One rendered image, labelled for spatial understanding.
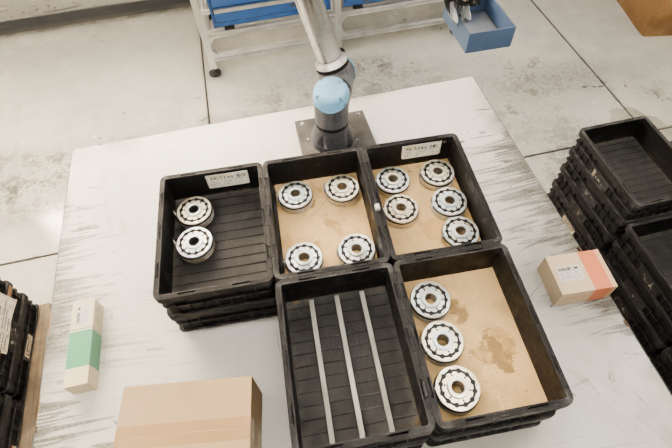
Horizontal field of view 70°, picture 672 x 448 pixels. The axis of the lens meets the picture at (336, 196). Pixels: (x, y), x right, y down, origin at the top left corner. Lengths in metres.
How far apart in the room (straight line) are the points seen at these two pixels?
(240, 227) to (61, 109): 2.20
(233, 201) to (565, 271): 0.99
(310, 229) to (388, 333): 0.38
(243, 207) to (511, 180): 0.91
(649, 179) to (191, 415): 1.85
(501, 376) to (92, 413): 1.04
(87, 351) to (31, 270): 1.30
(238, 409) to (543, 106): 2.50
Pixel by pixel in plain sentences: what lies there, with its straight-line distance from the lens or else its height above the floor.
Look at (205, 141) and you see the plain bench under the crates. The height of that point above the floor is 0.70.
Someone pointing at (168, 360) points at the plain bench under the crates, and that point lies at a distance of 1.46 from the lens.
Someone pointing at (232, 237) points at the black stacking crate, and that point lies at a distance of 1.43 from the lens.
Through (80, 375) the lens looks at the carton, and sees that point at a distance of 1.48.
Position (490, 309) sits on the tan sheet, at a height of 0.83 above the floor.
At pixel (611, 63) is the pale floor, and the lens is 3.63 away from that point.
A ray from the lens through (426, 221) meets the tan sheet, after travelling 1.43.
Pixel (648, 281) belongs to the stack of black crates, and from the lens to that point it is 2.09.
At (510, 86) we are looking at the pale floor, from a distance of 3.22.
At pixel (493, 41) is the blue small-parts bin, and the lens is 1.61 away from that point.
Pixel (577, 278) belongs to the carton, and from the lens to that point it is 1.52.
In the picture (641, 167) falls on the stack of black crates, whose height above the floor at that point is 0.49.
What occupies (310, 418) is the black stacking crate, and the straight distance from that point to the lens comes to 1.21.
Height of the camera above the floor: 2.01
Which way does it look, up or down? 53 degrees down
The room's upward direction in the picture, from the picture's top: 3 degrees counter-clockwise
